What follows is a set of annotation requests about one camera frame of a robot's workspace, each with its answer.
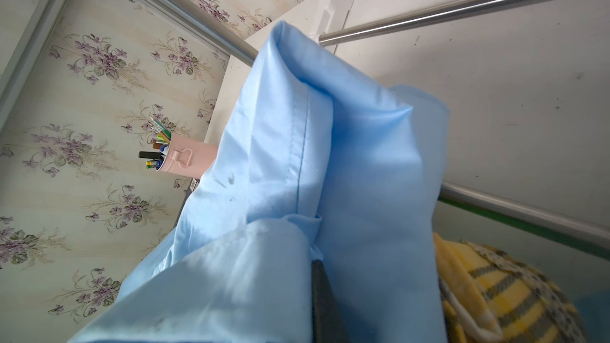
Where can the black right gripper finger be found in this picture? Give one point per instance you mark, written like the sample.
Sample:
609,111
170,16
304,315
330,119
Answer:
326,319

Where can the light blue shirt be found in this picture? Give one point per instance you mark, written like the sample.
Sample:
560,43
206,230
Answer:
317,162

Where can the yellow plaid shirt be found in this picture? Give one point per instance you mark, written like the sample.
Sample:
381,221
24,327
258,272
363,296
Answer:
487,296

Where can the pink pen cup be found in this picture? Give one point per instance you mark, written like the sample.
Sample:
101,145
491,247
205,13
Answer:
177,155

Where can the green perforated plastic basket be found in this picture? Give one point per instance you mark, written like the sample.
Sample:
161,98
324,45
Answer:
529,227

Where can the metal clothes rack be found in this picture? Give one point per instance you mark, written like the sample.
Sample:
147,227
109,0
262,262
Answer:
453,12

